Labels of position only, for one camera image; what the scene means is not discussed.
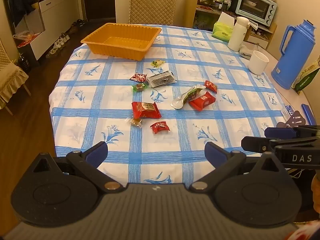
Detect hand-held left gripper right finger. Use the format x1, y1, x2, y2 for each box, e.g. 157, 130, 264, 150
189, 141, 285, 193

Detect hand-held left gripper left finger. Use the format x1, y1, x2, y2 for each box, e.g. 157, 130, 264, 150
32, 141, 124, 193

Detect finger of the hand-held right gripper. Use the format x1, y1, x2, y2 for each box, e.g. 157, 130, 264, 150
264, 125, 320, 139
241, 136, 320, 153

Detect brown candy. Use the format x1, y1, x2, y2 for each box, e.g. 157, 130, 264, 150
126, 117, 143, 128

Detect red square snack packet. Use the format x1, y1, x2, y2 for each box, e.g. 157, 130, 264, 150
189, 92, 216, 112

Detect red candy white label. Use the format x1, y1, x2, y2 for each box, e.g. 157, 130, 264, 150
150, 121, 170, 134

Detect silver green snack packet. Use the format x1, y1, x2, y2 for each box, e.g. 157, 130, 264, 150
171, 85, 207, 110

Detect large red snack packet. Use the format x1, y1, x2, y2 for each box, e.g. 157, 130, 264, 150
132, 101, 162, 119

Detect small red candy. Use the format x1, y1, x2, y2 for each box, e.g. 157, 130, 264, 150
204, 80, 218, 93

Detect shiny red snack packet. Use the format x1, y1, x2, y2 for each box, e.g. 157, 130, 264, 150
129, 73, 148, 82

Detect dark seaweed packet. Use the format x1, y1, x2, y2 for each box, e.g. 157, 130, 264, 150
146, 71, 177, 88

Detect orange plastic tray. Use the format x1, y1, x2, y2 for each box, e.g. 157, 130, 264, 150
80, 22, 162, 61

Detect person's right hand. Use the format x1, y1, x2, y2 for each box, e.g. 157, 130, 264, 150
311, 174, 320, 214

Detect blue white small box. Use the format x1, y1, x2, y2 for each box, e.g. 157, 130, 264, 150
284, 105, 298, 119

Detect blue checked tablecloth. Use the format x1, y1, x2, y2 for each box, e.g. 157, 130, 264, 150
49, 24, 298, 184

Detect green food bag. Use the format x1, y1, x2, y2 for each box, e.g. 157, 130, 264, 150
291, 57, 320, 95

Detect white cup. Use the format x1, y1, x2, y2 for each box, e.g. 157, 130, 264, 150
248, 50, 270, 75

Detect blue thermos jug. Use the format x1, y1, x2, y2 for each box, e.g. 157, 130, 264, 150
271, 19, 320, 90

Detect grey cloth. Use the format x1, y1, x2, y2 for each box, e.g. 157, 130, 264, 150
239, 44, 255, 60

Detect white thermos bottle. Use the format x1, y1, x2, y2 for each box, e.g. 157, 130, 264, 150
228, 16, 250, 52

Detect beige covered chair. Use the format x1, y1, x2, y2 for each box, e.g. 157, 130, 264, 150
0, 39, 32, 117

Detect dark bottle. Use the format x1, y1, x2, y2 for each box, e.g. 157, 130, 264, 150
18, 52, 32, 73

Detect green tissue box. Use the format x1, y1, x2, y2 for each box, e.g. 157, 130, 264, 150
212, 12, 237, 43

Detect row of shoes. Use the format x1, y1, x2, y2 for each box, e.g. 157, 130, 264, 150
46, 19, 85, 58

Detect light blue toaster oven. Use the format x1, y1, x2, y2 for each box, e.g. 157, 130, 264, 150
236, 0, 278, 27

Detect white cabinet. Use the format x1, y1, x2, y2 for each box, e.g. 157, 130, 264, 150
31, 0, 85, 60

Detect wooden shelf unit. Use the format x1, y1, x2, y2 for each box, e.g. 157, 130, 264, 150
185, 0, 277, 49

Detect dark wooden door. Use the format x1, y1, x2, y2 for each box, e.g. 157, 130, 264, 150
82, 0, 117, 21

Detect quilted beige chair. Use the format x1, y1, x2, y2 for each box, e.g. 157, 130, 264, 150
128, 0, 178, 25

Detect hanging dark jackets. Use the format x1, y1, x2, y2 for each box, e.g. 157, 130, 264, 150
0, 0, 35, 27

